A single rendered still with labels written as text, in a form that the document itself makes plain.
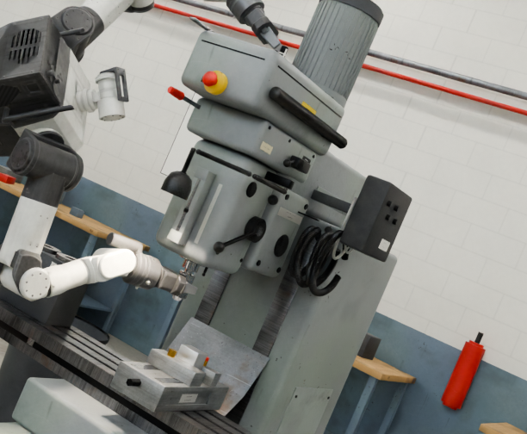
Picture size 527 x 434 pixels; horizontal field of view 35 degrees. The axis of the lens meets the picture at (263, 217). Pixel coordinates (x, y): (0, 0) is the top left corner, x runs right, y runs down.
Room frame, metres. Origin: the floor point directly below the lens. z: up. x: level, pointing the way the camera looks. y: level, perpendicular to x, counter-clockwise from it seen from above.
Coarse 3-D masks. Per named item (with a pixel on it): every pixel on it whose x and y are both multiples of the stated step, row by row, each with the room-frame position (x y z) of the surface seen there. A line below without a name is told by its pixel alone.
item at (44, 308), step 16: (48, 256) 2.51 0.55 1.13; (64, 256) 2.53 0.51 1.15; (0, 288) 2.56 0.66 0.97; (80, 288) 2.54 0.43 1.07; (16, 304) 2.52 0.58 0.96; (32, 304) 2.50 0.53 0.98; (48, 304) 2.47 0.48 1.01; (64, 304) 2.50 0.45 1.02; (48, 320) 2.47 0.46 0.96; (64, 320) 2.53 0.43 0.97
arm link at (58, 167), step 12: (48, 144) 1.96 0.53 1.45; (48, 156) 1.93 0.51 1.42; (60, 156) 1.96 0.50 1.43; (72, 156) 1.99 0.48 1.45; (36, 168) 1.91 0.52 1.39; (48, 168) 1.93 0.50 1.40; (60, 168) 1.95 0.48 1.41; (72, 168) 1.98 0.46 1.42; (36, 180) 1.94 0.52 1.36; (48, 180) 1.94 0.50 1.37; (60, 180) 1.96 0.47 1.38; (24, 192) 1.95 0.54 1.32; (36, 192) 1.94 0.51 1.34; (48, 192) 1.95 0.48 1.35; (60, 192) 1.97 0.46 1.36; (48, 204) 1.95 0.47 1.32
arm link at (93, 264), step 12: (108, 252) 2.11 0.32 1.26; (120, 252) 2.11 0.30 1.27; (132, 252) 2.14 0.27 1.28; (84, 264) 2.08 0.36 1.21; (96, 264) 2.08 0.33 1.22; (108, 264) 2.09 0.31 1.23; (120, 264) 2.11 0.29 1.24; (132, 264) 2.14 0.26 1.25; (96, 276) 2.08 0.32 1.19; (108, 276) 2.09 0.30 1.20
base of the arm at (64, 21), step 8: (72, 8) 2.17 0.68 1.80; (80, 8) 2.19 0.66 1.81; (56, 16) 2.15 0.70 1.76; (64, 16) 2.15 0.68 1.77; (72, 16) 2.16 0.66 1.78; (80, 16) 2.17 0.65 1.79; (88, 16) 2.18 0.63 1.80; (56, 24) 2.14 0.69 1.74; (64, 24) 2.15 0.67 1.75; (72, 24) 2.15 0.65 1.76; (80, 24) 2.16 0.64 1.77; (88, 24) 2.17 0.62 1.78; (88, 32) 2.17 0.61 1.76; (72, 40) 2.15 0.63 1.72; (80, 40) 2.15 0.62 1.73; (72, 48) 2.15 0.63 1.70
